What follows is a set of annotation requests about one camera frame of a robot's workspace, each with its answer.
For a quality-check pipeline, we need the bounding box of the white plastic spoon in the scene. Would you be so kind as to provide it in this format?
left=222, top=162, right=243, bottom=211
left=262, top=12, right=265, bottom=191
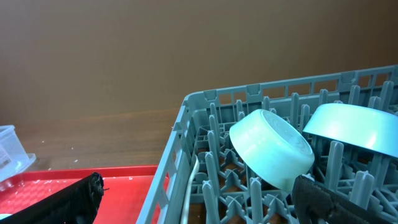
left=180, top=155, right=200, bottom=224

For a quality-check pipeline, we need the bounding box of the red serving tray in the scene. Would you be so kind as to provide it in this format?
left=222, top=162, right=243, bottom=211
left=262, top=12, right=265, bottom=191
left=1, top=166, right=157, bottom=224

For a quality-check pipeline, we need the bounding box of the light blue bowl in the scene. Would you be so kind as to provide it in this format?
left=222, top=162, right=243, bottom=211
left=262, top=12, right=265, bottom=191
left=303, top=103, right=397, bottom=157

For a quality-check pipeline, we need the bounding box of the clear plastic bin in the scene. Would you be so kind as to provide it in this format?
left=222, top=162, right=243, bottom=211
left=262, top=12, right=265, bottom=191
left=1, top=125, right=36, bottom=181

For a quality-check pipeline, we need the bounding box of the green bowl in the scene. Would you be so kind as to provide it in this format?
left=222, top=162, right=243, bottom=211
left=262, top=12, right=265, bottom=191
left=229, top=109, right=315, bottom=192

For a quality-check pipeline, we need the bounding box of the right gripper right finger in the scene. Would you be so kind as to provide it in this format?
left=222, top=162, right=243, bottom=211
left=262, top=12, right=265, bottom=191
left=292, top=175, right=389, bottom=224

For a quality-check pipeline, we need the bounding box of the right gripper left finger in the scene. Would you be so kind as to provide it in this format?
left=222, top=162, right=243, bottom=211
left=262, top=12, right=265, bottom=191
left=1, top=172, right=104, bottom=224

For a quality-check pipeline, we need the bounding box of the light blue plate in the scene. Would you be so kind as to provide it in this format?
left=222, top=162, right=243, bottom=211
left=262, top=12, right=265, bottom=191
left=0, top=213, right=12, bottom=220

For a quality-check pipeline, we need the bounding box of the grey dishwasher rack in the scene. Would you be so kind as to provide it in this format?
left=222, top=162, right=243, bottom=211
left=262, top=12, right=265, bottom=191
left=137, top=65, right=397, bottom=223

